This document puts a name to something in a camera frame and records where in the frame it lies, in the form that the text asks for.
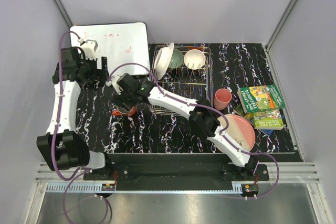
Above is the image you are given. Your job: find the orange mug white inside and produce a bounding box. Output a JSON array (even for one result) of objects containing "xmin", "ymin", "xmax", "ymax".
[{"xmin": 112, "ymin": 106, "xmax": 136, "ymax": 116}]

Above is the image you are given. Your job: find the large white plate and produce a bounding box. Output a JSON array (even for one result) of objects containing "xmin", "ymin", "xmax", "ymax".
[{"xmin": 154, "ymin": 42, "xmax": 174, "ymax": 80}]

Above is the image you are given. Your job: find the green ceramic bowl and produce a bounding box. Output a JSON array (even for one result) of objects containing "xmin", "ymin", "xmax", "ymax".
[{"xmin": 169, "ymin": 49, "xmax": 184, "ymax": 69}]

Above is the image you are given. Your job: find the wire dish rack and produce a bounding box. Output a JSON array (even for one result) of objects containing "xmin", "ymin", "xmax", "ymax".
[{"xmin": 158, "ymin": 44, "xmax": 213, "ymax": 105}]

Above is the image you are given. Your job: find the small white bowl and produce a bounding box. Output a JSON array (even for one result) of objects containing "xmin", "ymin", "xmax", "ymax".
[{"xmin": 184, "ymin": 49, "xmax": 206, "ymax": 70}]

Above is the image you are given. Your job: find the pink cream floral plate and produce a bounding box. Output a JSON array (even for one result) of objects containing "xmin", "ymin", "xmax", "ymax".
[{"xmin": 217, "ymin": 114, "xmax": 256, "ymax": 152}]

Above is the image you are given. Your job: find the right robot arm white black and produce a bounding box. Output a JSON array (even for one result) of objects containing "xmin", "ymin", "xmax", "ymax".
[{"xmin": 107, "ymin": 73, "xmax": 259, "ymax": 180}]

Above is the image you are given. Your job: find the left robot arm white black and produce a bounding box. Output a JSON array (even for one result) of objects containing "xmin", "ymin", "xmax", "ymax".
[{"xmin": 36, "ymin": 40, "xmax": 113, "ymax": 180}]

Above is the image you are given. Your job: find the black marble pattern mat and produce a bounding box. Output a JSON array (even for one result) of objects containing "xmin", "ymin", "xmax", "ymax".
[{"xmin": 52, "ymin": 42, "xmax": 297, "ymax": 161}]

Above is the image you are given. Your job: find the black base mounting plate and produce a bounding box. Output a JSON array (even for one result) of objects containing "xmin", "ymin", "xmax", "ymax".
[{"xmin": 84, "ymin": 153, "xmax": 269, "ymax": 192}]

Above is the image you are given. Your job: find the pink plastic cup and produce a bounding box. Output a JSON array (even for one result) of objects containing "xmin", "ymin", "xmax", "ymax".
[{"xmin": 214, "ymin": 89, "xmax": 232, "ymax": 111}]

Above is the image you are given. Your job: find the green children's book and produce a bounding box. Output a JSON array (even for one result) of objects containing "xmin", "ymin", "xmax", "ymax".
[{"xmin": 237, "ymin": 84, "xmax": 285, "ymax": 113}]

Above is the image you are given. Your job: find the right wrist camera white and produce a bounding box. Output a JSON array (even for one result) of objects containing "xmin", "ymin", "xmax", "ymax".
[{"xmin": 106, "ymin": 75, "xmax": 121, "ymax": 95}]

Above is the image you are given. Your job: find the white whiteboard black frame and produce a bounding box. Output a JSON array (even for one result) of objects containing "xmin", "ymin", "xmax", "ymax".
[{"xmin": 70, "ymin": 22, "xmax": 150, "ymax": 76}]

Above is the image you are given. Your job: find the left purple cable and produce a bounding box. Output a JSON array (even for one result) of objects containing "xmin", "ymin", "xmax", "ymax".
[{"xmin": 51, "ymin": 31, "xmax": 113, "ymax": 223}]

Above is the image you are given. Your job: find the grey slotted cable duct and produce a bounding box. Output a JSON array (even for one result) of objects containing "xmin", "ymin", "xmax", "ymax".
[{"xmin": 46, "ymin": 180, "xmax": 244, "ymax": 194}]

